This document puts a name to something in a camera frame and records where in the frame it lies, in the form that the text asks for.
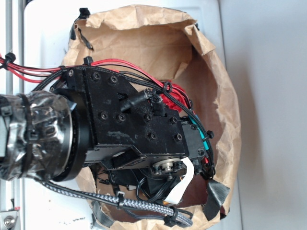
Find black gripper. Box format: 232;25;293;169
51;67;205;201

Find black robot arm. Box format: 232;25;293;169
0;67;208;200

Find brown paper bag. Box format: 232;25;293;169
62;5;241;230

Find white ribbon cable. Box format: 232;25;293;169
165;157;195;203

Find grey braided cable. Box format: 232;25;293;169
35;177;194;227

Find red wires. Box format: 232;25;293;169
0;58;192;106

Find metal corner bracket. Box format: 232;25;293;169
0;210;21;230

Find aluminium frame rail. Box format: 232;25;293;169
0;0;24;230

